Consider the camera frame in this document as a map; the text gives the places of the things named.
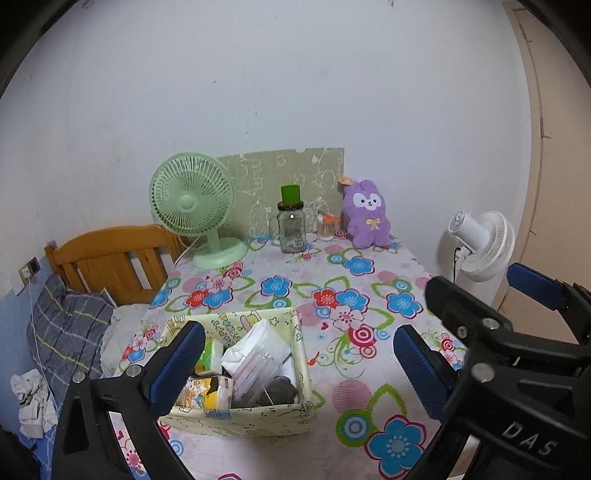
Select yellow cartoon tissue pack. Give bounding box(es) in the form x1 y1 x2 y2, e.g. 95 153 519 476
175 376 233 410

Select white cloth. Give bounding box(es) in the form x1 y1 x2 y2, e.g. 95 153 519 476
221 320 291 376
10 369 58 439

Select green tissue pack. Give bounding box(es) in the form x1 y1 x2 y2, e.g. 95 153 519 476
194 338 224 377

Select beige door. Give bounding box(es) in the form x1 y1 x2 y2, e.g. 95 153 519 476
491 0 591 342

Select white floor fan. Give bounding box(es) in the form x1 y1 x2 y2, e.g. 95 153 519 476
448 210 516 283

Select floral tablecloth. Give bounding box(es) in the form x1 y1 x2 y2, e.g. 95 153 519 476
117 237 465 479

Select yellow cartoon storage box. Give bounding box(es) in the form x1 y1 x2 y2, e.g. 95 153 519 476
161 307 315 437

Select grey plaid pillow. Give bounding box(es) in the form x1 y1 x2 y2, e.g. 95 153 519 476
27 274 114 404

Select white crumpled cloth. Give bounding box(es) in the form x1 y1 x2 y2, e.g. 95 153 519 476
10 369 58 439

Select wooden bed headboard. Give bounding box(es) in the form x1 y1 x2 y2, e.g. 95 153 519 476
44 224 181 305

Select purple plush bunny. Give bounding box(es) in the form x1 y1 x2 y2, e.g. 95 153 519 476
342 180 391 249

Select toothpick jar orange lid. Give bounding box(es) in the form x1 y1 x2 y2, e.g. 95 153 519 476
315 212 341 241

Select green desk fan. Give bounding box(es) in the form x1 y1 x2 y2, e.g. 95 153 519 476
149 153 247 270

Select glass mason jar mug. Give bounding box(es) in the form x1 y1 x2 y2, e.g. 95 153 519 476
270 201 307 254

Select green cup on jar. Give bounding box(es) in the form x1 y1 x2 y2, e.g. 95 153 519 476
280 184 301 206

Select green patterned board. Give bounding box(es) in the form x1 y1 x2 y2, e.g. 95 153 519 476
218 148 345 239

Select wall power socket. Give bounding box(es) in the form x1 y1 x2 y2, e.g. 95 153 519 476
18 257 41 284

